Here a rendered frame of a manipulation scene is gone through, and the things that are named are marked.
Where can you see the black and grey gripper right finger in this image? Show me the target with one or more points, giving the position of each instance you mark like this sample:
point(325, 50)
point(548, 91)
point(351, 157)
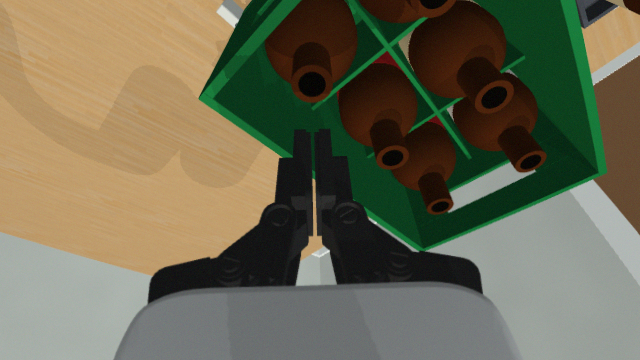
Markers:
point(361, 252)

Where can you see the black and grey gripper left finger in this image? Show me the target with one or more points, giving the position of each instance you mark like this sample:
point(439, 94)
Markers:
point(267, 255)

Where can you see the dark grey tray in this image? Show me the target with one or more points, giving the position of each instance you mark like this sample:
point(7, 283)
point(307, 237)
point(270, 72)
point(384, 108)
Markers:
point(593, 10)

